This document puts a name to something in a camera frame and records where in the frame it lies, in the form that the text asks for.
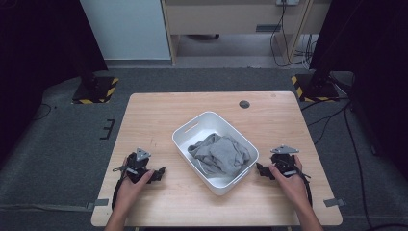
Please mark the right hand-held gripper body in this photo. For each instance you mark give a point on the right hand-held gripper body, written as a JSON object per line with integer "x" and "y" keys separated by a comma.
{"x": 282, "y": 162}

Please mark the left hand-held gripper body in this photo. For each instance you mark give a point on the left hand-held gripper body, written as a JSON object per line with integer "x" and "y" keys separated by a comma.
{"x": 134, "y": 163}

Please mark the grey shorts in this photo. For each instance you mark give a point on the grey shorts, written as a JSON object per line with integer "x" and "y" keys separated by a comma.
{"x": 221, "y": 154}

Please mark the white plastic basket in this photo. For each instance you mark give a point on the white plastic basket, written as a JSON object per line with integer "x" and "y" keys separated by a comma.
{"x": 205, "y": 125}

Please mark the person's left hand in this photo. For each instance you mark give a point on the person's left hand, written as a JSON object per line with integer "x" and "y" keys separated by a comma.
{"x": 128, "y": 192}

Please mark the person's right hand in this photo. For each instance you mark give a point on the person's right hand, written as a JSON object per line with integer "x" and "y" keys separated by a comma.
{"x": 293, "y": 189}

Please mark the black floor tape mark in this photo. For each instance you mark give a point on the black floor tape mark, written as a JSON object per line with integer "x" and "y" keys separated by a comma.
{"x": 110, "y": 128}

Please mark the grey tape strip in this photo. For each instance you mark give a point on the grey tape strip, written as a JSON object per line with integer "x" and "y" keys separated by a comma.
{"x": 334, "y": 202}
{"x": 99, "y": 202}

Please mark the round grey table grommet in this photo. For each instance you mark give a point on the round grey table grommet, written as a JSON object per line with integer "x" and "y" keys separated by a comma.
{"x": 244, "y": 104}

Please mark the black stand with striped base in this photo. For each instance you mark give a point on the black stand with striped base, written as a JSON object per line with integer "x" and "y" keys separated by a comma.
{"x": 96, "y": 91}
{"x": 316, "y": 89}

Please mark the dark grey desk label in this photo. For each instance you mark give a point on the dark grey desk label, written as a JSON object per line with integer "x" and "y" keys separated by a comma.
{"x": 268, "y": 28}

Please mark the white cabinet panel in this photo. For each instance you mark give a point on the white cabinet panel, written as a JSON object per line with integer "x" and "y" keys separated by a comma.
{"x": 125, "y": 29}

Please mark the black curtain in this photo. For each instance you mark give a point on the black curtain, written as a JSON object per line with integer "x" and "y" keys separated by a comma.
{"x": 38, "y": 48}
{"x": 375, "y": 48}

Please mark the light wooden desk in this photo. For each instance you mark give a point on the light wooden desk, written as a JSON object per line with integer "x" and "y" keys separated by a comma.
{"x": 224, "y": 19}

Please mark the white power strip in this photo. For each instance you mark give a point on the white power strip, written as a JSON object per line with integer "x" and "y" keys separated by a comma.
{"x": 287, "y": 2}

